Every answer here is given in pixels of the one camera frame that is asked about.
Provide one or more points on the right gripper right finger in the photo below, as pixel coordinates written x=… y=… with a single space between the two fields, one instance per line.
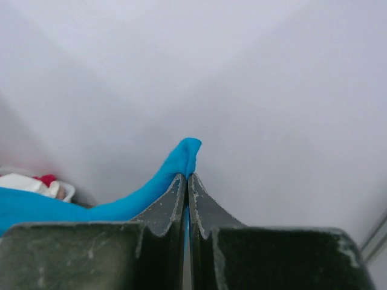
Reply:
x=227 y=254

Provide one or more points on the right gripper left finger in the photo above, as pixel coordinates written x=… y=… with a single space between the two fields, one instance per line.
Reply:
x=146 y=252

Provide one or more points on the blue t shirt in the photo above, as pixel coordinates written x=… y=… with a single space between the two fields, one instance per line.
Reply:
x=26 y=207

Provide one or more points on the white plastic bin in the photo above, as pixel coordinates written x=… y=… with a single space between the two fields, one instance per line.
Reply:
x=69 y=189

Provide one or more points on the red t shirt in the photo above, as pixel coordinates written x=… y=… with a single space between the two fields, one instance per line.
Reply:
x=46 y=179

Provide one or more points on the white t shirt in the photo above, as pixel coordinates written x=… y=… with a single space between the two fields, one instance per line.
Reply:
x=28 y=184

